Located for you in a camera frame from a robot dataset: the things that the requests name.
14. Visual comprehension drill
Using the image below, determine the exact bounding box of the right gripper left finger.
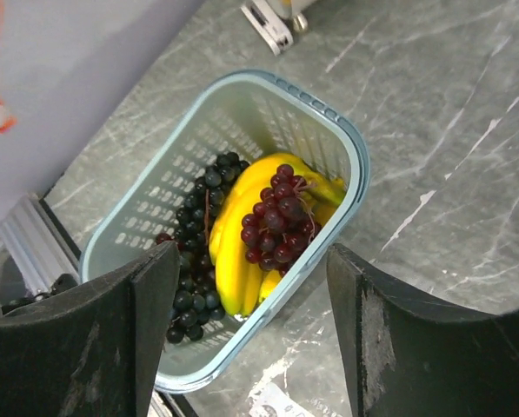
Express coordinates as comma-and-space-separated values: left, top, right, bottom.
0, 242, 180, 416

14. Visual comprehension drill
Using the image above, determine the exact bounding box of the yellow banana bunch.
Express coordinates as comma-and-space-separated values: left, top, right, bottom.
209, 153, 346, 317

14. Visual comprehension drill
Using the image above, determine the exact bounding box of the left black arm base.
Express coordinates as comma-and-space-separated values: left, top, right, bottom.
0, 273, 80, 314

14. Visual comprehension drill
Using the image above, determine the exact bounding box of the red grape bunch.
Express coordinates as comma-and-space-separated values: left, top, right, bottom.
241, 163, 322, 276

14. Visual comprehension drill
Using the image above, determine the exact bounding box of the light blue plastic basket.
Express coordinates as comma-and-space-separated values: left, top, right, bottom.
79, 69, 371, 394

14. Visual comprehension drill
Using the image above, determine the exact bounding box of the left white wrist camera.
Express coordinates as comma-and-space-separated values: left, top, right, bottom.
241, 0, 316, 56

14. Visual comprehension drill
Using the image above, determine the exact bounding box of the dark blue grape bunch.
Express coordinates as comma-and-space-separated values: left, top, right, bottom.
156, 151, 250, 345

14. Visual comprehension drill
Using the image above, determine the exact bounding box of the aluminium frame rail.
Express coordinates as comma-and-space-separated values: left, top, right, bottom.
0, 195, 80, 307

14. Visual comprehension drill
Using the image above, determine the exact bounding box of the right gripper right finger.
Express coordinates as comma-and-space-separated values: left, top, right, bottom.
327, 244, 519, 416

